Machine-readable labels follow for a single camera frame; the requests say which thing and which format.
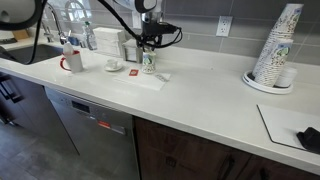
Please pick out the small white espresso cup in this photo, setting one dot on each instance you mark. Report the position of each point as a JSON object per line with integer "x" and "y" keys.
{"x": 112, "y": 63}

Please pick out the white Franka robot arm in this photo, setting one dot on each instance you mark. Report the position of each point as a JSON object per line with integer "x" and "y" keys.
{"x": 146, "y": 5}

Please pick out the dark grey lower cabinet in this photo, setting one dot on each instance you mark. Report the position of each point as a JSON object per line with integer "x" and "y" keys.
{"x": 30, "y": 113}

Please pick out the clear plastic water bottle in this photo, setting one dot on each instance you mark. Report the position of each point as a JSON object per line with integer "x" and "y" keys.
{"x": 90, "y": 38}

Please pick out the black cloth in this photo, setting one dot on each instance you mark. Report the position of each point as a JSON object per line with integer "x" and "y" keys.
{"x": 310, "y": 139}

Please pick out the patterned paper coffee cup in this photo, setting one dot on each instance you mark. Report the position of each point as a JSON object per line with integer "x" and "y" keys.
{"x": 149, "y": 64}

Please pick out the tall patterned paper cup stack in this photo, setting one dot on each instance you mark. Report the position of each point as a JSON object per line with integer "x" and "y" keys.
{"x": 280, "y": 30}

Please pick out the white rectangular board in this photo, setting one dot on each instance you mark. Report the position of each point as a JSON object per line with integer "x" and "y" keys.
{"x": 283, "y": 125}

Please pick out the white rounded scrubber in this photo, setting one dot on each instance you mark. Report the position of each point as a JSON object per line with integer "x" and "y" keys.
{"x": 68, "y": 48}

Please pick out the white cup lid stack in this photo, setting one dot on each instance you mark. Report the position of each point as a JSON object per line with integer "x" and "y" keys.
{"x": 286, "y": 77}

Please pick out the wooden cutting board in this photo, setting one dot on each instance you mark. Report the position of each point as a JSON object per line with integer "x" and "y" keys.
{"x": 20, "y": 34}

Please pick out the white round tray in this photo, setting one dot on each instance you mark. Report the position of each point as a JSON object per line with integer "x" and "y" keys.
{"x": 263, "y": 87}

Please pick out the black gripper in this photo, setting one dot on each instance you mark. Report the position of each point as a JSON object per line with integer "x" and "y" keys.
{"x": 153, "y": 28}

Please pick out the white light switch plate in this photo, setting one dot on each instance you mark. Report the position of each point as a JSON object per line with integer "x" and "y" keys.
{"x": 136, "y": 20}

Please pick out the white paper towel stack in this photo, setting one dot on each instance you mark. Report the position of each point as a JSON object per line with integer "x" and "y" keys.
{"x": 108, "y": 40}

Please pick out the dark undermount sink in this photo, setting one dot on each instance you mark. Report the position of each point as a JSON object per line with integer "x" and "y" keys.
{"x": 46, "y": 53}

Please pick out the stainless steel dishwasher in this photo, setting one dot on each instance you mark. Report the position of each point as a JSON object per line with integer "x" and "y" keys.
{"x": 96, "y": 133}

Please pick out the short patterned paper cup stack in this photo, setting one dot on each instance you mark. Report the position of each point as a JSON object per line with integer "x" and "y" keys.
{"x": 275, "y": 65}

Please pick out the white saucer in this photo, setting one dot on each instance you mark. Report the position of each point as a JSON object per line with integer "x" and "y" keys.
{"x": 113, "y": 68}

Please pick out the red sachet packet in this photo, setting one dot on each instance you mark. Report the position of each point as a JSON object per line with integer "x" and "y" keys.
{"x": 133, "y": 72}

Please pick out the small chrome faucet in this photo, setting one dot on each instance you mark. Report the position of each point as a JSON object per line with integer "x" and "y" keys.
{"x": 48, "y": 33}

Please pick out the white wall power outlet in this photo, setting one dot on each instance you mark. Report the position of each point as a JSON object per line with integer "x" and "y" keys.
{"x": 224, "y": 26}

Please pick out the small patterned sugar sachet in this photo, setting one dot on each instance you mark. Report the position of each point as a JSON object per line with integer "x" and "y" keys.
{"x": 161, "y": 78}

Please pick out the grey napkin dispenser box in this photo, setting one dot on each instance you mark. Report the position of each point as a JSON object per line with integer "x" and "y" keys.
{"x": 131, "y": 51}

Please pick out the brown wooden cabinet door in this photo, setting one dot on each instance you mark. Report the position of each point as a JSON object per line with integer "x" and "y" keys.
{"x": 180, "y": 153}
{"x": 283, "y": 171}

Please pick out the blue sponge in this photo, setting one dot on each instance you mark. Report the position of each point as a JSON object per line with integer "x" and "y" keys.
{"x": 74, "y": 40}

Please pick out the white paper napkin mat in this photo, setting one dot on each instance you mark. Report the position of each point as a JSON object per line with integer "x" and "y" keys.
{"x": 146, "y": 82}

